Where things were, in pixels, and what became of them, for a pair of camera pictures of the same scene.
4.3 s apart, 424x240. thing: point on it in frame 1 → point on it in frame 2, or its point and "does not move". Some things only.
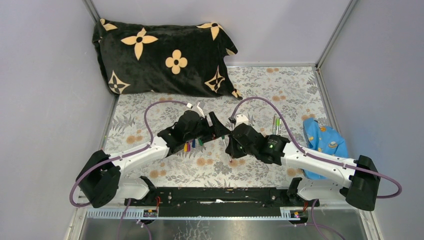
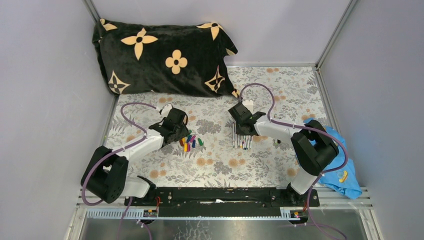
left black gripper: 217,130 → 185,132
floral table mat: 279,98 does not move
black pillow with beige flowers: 142,58 does not move
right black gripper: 231,149 → 239,131
